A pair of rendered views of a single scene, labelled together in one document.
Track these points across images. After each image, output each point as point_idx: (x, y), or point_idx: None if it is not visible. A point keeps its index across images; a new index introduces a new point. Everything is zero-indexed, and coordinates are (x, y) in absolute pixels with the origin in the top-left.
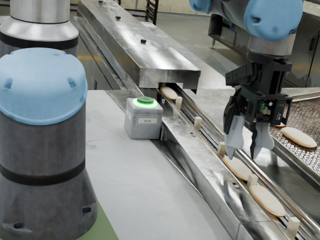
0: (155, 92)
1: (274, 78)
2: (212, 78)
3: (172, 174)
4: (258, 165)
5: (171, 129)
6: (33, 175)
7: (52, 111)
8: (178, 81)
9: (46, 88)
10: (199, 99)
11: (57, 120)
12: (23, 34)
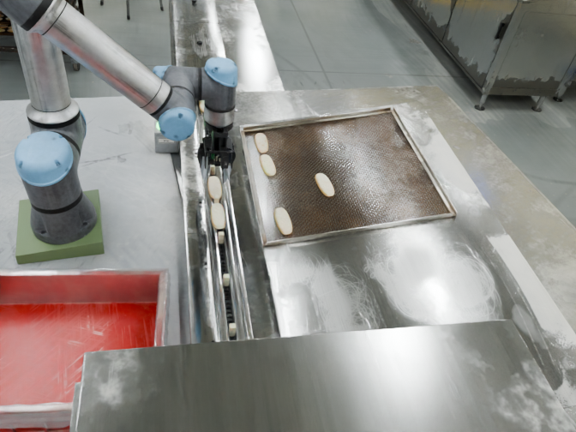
0: None
1: (219, 140)
2: (265, 76)
3: (171, 187)
4: (243, 180)
5: (182, 148)
6: (45, 208)
7: (46, 179)
8: None
9: (40, 168)
10: (236, 105)
11: (51, 183)
12: (37, 118)
